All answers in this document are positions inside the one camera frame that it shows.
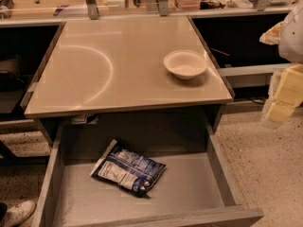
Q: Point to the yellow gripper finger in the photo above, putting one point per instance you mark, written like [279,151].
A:
[285,95]

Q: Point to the blue chip bag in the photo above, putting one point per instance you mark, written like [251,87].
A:
[128,169]

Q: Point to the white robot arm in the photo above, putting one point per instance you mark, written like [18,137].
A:
[288,35]

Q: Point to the open grey wooden drawer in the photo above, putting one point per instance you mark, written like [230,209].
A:
[194,190]

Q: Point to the grey counter cabinet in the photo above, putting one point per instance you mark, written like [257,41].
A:
[115,65]

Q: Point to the white bowl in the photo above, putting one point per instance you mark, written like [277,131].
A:
[185,64]

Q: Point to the white sneaker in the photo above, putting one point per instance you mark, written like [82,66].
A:
[16,215]

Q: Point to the metal bracket left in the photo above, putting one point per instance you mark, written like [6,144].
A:
[92,9]

